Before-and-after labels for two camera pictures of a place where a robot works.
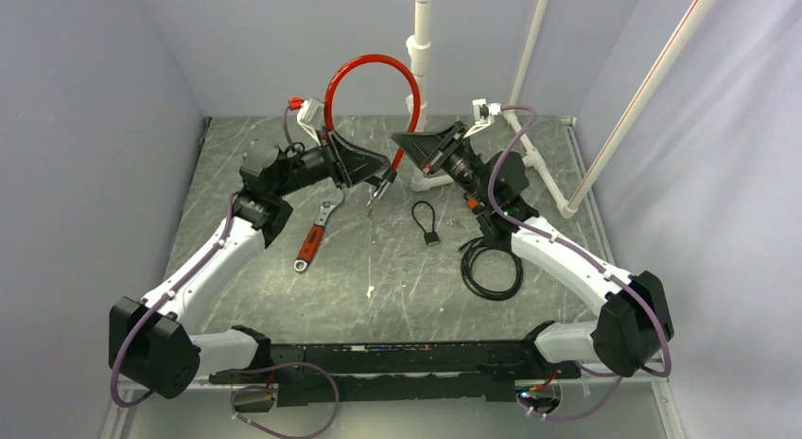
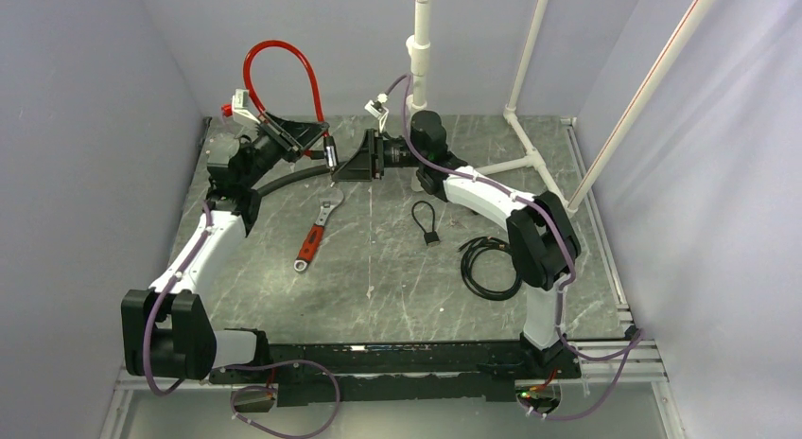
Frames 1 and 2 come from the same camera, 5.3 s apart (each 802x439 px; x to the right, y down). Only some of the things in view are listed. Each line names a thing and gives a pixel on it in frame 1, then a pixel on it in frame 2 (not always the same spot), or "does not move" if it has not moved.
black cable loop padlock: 431,238 does not move
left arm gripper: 355,165 -> 289,136
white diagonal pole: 641,98 does not move
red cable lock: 389,176 -> 330,150
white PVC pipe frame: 419,43 does not move
